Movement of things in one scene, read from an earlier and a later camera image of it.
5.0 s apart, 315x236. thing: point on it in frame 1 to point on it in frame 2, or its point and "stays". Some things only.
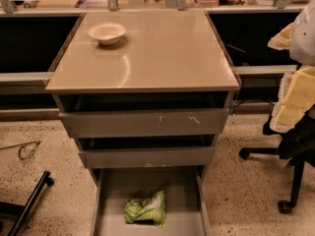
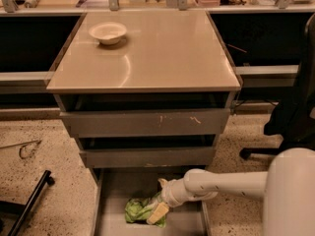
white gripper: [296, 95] to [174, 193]
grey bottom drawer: [183, 187] stays
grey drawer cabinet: [146, 93] stays
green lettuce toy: [151, 208] stays
